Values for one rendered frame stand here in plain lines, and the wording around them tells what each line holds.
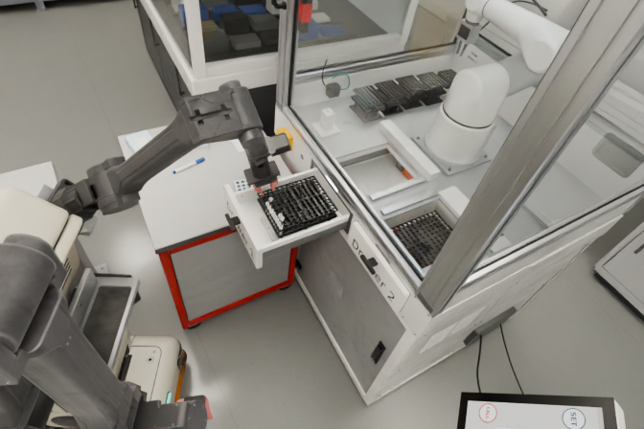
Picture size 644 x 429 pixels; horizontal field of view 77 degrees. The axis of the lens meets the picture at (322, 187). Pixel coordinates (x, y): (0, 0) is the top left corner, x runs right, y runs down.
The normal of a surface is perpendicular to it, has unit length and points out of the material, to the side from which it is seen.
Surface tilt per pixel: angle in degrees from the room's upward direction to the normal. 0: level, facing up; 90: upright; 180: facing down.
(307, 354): 0
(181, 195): 0
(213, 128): 34
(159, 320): 0
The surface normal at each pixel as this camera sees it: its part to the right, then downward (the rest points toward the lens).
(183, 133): -0.57, 0.21
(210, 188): 0.12, -0.68
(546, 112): -0.87, 0.29
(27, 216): 0.76, -0.46
